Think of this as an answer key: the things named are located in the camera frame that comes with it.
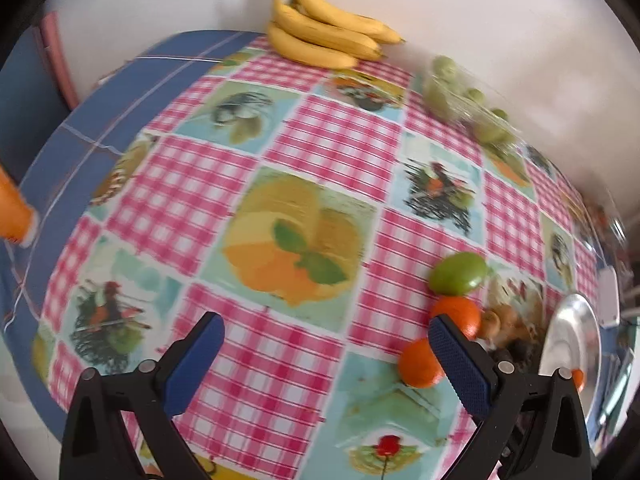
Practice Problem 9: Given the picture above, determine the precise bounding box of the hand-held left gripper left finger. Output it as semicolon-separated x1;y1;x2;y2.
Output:
60;311;226;480

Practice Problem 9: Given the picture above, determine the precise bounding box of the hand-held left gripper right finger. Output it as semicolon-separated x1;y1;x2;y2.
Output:
428;314;593;480

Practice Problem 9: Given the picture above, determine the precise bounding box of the green mango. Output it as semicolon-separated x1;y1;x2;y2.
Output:
429;252;489;296

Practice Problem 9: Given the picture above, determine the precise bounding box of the silver metal plate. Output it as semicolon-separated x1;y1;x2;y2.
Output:
537;292;602;411

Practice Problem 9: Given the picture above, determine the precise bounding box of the white plastic device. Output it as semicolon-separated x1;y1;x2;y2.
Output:
597;266;622;328

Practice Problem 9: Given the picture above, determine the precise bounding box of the clear plastic clamshell box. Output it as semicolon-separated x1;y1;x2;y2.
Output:
582;200;628;261

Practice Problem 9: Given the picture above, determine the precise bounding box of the orange plastic object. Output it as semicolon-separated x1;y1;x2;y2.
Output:
0;166;41;248

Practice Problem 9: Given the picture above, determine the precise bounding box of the clear plastic tray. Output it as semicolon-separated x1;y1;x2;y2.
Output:
422;55;526;148

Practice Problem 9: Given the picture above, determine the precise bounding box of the pink checked printed tablecloth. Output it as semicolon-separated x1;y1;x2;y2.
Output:
32;32;601;480

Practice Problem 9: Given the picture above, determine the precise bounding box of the clear tray of green fruit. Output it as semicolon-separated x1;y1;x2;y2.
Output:
425;56;518;146

